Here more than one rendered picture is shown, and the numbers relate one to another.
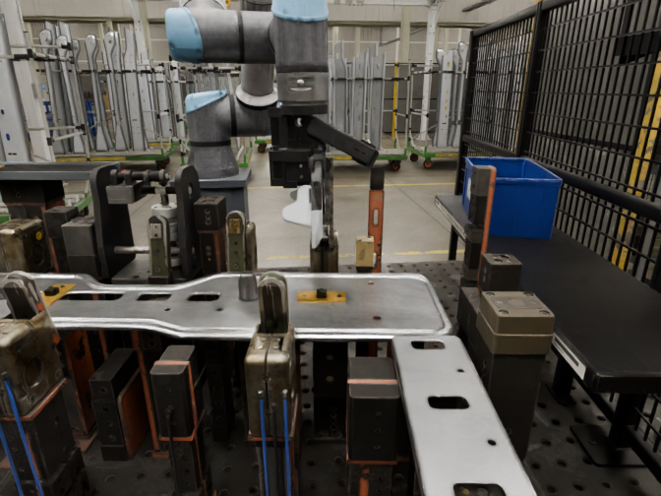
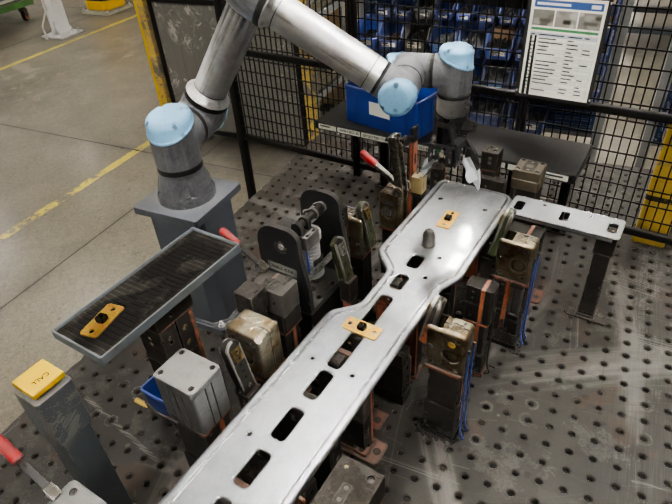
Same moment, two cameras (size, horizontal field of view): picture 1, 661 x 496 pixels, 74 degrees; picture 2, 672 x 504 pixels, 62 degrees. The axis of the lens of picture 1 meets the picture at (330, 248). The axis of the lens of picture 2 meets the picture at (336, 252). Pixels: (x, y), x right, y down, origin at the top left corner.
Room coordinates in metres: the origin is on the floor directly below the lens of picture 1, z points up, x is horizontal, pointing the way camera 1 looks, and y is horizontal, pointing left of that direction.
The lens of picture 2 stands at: (0.26, 1.21, 1.85)
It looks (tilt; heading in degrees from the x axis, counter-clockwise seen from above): 37 degrees down; 303
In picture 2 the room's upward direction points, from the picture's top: 4 degrees counter-clockwise
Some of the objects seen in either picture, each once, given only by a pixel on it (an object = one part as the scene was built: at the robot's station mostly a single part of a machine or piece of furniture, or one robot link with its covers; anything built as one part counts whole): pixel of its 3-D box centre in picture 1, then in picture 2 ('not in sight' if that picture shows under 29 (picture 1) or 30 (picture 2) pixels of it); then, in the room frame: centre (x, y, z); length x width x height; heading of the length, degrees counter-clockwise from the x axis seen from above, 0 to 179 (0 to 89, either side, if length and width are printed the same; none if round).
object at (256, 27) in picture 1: (277, 38); (408, 72); (0.77, 0.08, 1.41); 0.11 x 0.11 x 0.08; 15
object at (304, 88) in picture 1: (302, 90); (454, 104); (0.68, 0.04, 1.33); 0.08 x 0.08 x 0.05
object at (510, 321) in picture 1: (499, 407); (521, 218); (0.54, -0.26, 0.88); 0.08 x 0.08 x 0.36; 89
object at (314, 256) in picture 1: (325, 315); (393, 240); (0.84, 0.01, 0.88); 0.07 x 0.06 x 0.35; 179
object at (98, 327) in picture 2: not in sight; (101, 318); (1.04, 0.82, 1.17); 0.08 x 0.04 x 0.01; 101
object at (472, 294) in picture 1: (468, 376); (481, 218); (0.66, -0.25, 0.85); 0.12 x 0.03 x 0.30; 179
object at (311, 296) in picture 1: (321, 294); (448, 217); (0.68, 0.02, 1.01); 0.08 x 0.04 x 0.01; 89
